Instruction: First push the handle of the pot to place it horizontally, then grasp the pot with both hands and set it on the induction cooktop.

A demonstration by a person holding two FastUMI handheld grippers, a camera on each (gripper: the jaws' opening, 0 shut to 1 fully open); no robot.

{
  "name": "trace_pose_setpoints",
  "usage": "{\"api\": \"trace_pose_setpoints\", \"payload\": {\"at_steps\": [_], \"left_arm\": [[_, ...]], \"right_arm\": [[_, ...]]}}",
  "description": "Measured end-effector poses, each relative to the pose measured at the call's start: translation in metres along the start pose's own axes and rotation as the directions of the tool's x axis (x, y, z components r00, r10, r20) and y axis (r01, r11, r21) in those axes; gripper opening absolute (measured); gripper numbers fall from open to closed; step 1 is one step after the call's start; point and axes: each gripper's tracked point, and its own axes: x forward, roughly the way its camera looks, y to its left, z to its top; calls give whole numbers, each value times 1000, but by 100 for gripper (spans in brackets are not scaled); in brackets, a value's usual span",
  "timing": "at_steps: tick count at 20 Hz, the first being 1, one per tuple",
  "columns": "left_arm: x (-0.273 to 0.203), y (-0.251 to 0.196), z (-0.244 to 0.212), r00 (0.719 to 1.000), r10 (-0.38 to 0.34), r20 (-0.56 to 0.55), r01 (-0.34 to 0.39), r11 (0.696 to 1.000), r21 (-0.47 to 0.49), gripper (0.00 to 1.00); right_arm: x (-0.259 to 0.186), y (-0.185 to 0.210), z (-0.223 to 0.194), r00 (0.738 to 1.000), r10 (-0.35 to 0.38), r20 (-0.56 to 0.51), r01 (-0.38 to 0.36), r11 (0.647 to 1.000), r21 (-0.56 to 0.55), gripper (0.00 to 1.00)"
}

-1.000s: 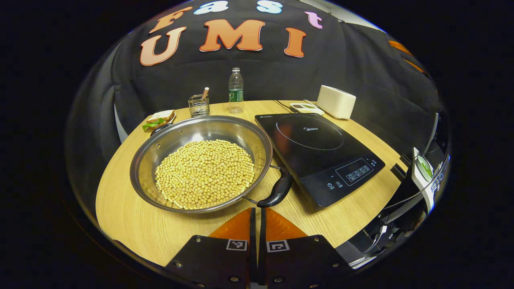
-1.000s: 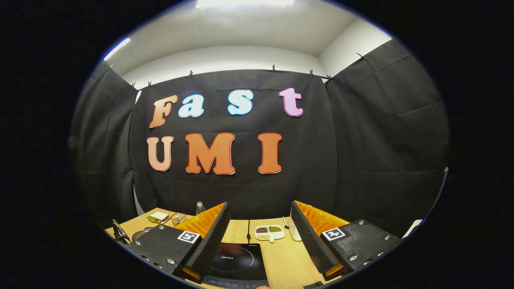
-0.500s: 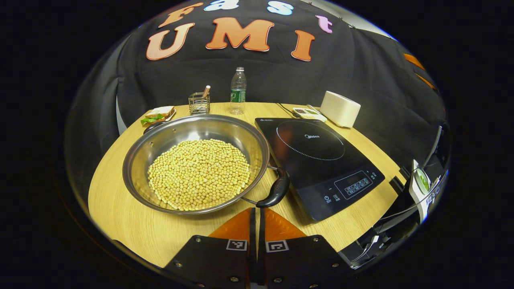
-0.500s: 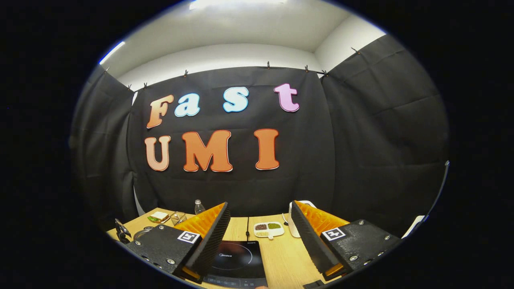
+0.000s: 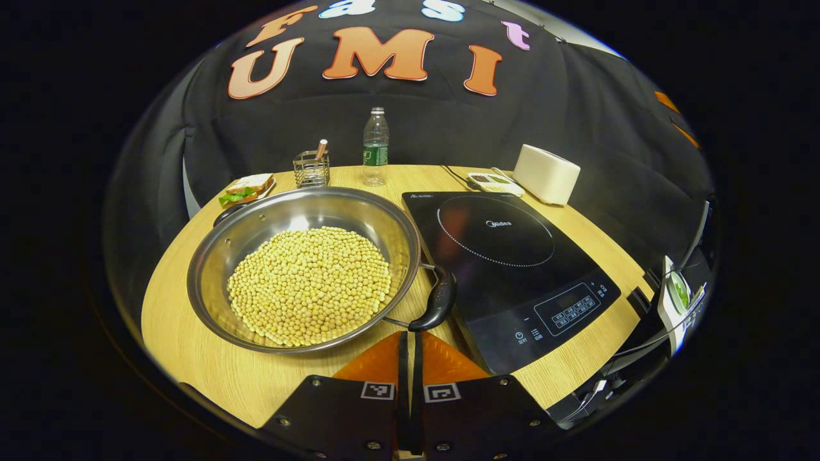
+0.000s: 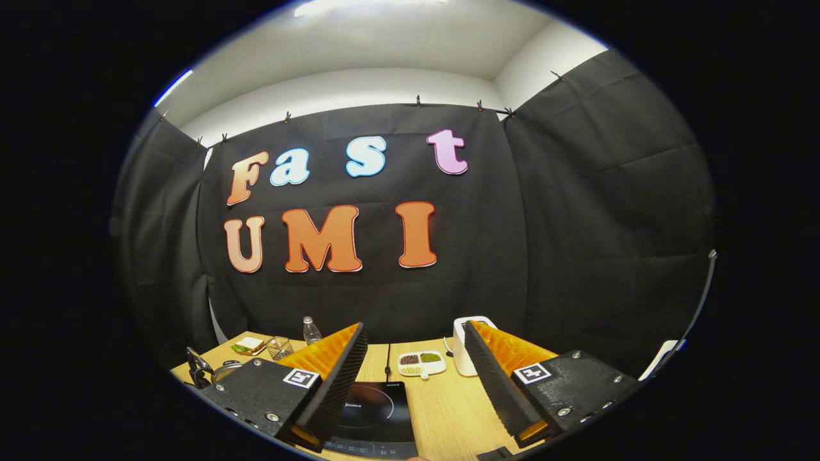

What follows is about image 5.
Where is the metal wire basket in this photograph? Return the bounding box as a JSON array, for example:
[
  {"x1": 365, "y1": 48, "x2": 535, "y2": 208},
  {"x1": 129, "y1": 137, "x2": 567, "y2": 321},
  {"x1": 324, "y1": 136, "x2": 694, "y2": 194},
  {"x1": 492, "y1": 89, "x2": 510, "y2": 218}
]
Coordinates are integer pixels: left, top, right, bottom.
[{"x1": 293, "y1": 150, "x2": 331, "y2": 189}]

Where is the white toaster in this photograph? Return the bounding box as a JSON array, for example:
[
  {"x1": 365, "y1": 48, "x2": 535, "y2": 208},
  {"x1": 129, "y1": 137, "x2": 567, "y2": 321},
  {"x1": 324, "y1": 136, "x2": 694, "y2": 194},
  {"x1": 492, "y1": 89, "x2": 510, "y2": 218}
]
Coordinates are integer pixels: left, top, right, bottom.
[{"x1": 512, "y1": 144, "x2": 582, "y2": 206}]

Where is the white divided bean dish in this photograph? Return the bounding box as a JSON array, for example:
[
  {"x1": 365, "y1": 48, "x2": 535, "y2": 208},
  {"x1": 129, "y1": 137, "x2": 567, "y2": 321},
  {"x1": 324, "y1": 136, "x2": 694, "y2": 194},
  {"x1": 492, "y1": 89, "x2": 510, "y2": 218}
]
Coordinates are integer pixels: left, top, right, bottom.
[{"x1": 468, "y1": 172, "x2": 526, "y2": 197}]

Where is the clear plastic water bottle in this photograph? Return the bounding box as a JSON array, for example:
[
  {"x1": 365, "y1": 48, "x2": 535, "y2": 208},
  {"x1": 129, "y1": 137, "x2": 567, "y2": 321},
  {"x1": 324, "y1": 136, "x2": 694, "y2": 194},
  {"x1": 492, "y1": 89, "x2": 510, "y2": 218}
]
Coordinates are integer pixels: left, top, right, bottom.
[{"x1": 363, "y1": 107, "x2": 390, "y2": 187}]

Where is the pile of soybeans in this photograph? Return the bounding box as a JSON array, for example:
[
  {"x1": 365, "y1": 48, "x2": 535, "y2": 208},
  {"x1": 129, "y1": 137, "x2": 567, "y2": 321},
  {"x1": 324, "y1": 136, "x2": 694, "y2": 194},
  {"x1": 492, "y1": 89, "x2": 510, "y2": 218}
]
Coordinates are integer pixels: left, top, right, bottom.
[{"x1": 227, "y1": 226, "x2": 392, "y2": 348}]

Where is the black power cable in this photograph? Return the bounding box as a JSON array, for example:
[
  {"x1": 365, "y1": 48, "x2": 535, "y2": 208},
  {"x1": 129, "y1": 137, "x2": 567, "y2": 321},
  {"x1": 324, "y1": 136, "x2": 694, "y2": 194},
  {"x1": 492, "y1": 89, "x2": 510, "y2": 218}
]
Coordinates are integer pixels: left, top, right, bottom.
[{"x1": 441, "y1": 165, "x2": 478, "y2": 191}]

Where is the black induction cooktop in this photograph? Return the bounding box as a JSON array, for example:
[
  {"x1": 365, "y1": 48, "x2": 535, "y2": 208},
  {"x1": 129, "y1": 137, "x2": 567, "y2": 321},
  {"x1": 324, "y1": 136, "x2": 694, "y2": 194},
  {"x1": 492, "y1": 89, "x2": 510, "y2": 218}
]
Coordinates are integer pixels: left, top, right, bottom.
[{"x1": 402, "y1": 191, "x2": 622, "y2": 375}]

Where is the sandwich with lettuce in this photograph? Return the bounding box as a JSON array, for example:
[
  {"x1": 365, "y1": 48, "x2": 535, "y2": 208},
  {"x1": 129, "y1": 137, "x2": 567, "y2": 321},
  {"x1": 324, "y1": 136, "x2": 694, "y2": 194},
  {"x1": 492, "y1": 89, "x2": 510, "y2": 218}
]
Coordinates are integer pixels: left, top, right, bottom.
[{"x1": 218, "y1": 173, "x2": 275, "y2": 208}]

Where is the black backdrop cloth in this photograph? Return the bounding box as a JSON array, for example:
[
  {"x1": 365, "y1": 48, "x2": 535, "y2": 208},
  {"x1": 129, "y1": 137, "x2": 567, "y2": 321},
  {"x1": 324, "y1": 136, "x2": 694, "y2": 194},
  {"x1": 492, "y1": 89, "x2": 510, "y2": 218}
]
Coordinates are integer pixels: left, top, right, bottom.
[{"x1": 106, "y1": 0, "x2": 715, "y2": 270}]

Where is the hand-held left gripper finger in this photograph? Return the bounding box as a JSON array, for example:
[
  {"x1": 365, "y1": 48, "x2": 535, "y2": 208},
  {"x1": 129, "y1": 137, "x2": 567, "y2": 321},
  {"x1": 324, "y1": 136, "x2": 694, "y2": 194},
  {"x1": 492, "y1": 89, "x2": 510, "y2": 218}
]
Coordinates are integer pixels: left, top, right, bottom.
[
  {"x1": 259, "y1": 330, "x2": 411, "y2": 455},
  {"x1": 410, "y1": 330, "x2": 559, "y2": 459}
]

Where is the stainless steel pot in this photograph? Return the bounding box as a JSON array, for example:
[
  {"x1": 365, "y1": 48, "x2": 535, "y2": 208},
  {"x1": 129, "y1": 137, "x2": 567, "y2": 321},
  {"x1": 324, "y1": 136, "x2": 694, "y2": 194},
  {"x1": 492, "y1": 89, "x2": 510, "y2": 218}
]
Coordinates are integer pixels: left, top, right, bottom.
[{"x1": 187, "y1": 186, "x2": 459, "y2": 355}]

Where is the white device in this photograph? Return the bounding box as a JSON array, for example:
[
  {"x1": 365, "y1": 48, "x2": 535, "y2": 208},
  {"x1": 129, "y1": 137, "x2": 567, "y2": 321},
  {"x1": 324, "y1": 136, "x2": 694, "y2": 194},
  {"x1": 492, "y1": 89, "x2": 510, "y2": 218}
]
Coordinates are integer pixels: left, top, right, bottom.
[{"x1": 658, "y1": 255, "x2": 709, "y2": 356}]

